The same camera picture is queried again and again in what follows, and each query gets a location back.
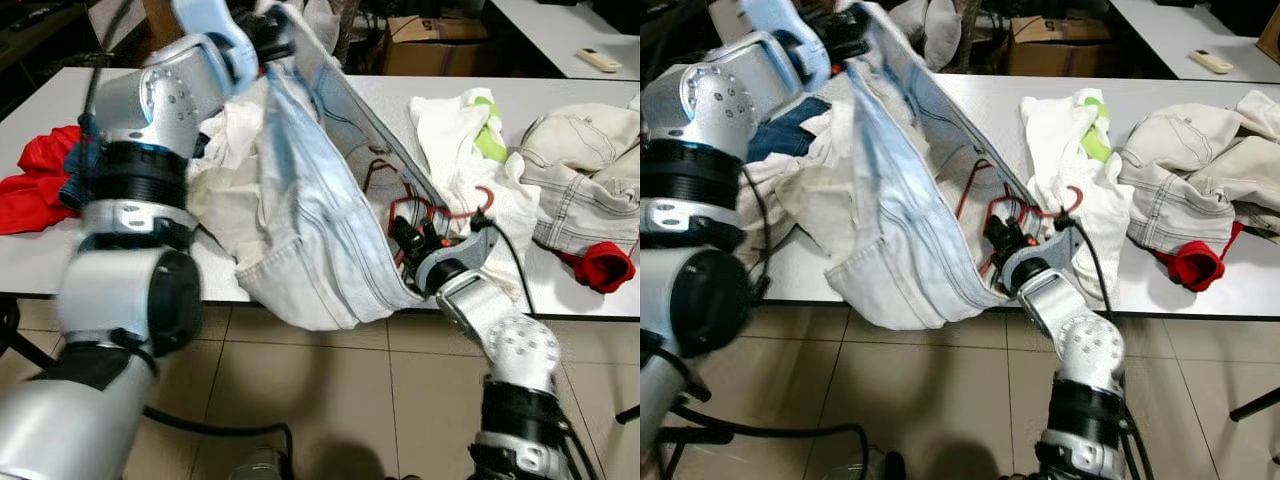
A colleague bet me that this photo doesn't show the red plastic hanger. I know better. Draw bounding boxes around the red plastic hanger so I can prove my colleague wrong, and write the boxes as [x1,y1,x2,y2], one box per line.
[362,155,497,271]
[955,157,1086,271]

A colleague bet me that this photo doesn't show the light blue jeans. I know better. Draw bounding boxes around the light blue jeans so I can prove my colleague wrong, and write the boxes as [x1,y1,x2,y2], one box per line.
[235,5,451,332]
[825,5,1037,332]

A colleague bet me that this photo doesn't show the white cloth bag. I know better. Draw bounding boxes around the white cloth bag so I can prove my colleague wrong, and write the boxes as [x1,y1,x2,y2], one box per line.
[890,0,967,71]
[298,0,343,49]

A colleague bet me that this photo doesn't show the white shirt with green print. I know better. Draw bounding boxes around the white shirt with green print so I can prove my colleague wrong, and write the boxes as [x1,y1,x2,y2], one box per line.
[408,88,543,301]
[1020,88,1137,277]

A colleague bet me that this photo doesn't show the dark blue denim garment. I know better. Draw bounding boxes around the dark blue denim garment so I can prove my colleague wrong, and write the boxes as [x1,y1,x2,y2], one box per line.
[60,115,103,211]
[745,95,833,163]

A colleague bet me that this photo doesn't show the cream white garment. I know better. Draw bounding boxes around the cream white garment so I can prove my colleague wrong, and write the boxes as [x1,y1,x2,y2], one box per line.
[745,100,881,264]
[188,95,291,264]

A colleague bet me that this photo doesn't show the beige jeans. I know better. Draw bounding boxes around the beige jeans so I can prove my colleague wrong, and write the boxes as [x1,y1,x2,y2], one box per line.
[1118,90,1280,257]
[518,100,641,257]

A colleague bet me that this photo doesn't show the brown cardboard box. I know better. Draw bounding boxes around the brown cardboard box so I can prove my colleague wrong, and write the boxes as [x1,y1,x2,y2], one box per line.
[383,14,493,78]
[1008,15,1119,78]

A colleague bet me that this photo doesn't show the small red cloth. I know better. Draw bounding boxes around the small red cloth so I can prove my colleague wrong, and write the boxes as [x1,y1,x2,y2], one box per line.
[1150,222,1247,294]
[555,238,638,295]

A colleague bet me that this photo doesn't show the cream remote control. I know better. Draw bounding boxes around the cream remote control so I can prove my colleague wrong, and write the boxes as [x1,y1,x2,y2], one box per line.
[578,47,623,75]
[1188,48,1235,77]

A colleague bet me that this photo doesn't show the grey robot foot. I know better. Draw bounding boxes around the grey robot foot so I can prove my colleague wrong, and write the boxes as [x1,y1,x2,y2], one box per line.
[858,450,906,480]
[228,445,291,480]

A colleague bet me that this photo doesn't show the red garment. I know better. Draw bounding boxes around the red garment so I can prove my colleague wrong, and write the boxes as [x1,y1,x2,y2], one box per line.
[0,125,87,237]

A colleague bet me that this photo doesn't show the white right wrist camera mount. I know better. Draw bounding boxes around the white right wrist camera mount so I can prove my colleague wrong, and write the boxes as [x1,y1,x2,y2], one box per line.
[425,225,498,296]
[1010,228,1083,293]

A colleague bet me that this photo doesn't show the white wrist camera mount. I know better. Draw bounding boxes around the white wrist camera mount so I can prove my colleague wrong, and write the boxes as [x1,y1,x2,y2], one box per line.
[738,0,833,91]
[1010,228,1083,293]
[425,225,498,296]
[170,0,259,93]

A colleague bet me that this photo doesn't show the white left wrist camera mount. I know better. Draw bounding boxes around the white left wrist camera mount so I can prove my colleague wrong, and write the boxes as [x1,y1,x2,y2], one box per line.
[738,0,833,91]
[170,0,259,93]

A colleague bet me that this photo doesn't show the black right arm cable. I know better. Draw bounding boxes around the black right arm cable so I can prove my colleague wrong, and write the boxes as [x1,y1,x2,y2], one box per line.
[470,212,541,316]
[1055,212,1116,316]

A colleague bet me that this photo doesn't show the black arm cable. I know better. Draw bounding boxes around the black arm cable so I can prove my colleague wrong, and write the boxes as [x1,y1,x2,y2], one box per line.
[1055,212,1116,316]
[82,0,136,126]
[470,212,541,316]

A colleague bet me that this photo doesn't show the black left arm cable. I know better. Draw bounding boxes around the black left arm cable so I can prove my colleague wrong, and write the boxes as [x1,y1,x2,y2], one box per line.
[82,0,136,126]

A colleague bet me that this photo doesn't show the black floor cable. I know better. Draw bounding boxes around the black floor cable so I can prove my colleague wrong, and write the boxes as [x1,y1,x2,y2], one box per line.
[688,403,873,480]
[140,404,297,480]

